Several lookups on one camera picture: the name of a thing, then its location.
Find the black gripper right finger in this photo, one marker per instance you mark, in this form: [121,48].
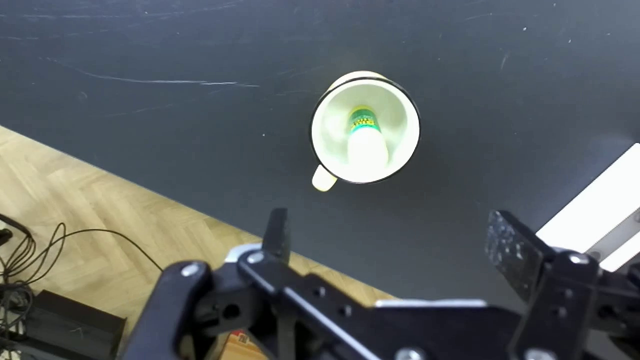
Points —
[516,251]

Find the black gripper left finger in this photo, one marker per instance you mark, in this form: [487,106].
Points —
[277,232]

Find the green marker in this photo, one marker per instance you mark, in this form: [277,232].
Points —
[364,141]

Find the yellow cup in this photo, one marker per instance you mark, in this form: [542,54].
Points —
[401,127]

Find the small white black box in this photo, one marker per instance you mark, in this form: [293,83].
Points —
[593,200]

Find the black floor box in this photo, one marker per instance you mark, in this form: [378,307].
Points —
[61,326]

